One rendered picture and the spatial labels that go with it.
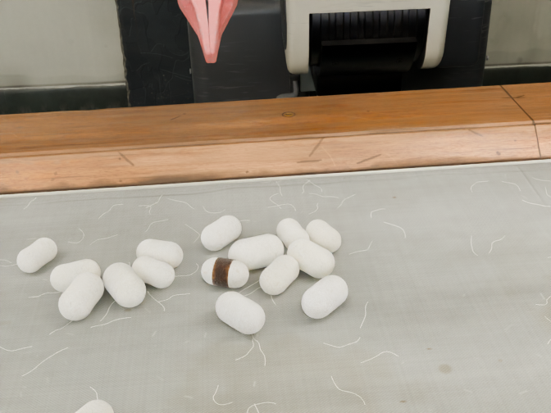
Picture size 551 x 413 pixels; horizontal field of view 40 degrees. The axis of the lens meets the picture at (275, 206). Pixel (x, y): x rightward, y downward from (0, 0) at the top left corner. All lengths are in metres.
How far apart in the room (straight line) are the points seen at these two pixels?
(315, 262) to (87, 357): 0.15
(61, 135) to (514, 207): 0.38
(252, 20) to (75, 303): 0.93
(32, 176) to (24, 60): 2.04
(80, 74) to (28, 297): 2.16
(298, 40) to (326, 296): 0.65
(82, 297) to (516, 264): 0.29
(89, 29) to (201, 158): 1.99
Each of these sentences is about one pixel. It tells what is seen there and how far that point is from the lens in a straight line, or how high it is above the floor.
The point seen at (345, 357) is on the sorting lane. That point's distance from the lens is 0.45.
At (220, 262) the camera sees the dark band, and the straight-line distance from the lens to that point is 0.49.
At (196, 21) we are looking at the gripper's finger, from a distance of 0.59.
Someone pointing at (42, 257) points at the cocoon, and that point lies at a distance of 0.54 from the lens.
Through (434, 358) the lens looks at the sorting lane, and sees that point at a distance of 0.45.
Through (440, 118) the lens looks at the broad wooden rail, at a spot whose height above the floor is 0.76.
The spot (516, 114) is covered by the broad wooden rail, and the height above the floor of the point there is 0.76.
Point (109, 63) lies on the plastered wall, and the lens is 2.63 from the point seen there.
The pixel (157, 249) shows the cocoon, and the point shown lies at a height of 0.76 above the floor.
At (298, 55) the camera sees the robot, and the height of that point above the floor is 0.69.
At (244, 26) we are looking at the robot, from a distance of 1.35.
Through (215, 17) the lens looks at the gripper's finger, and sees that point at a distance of 0.56.
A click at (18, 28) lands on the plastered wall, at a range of 2.65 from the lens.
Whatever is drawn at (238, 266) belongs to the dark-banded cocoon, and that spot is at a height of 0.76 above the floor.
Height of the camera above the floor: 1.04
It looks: 30 degrees down
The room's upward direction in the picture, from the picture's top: 2 degrees counter-clockwise
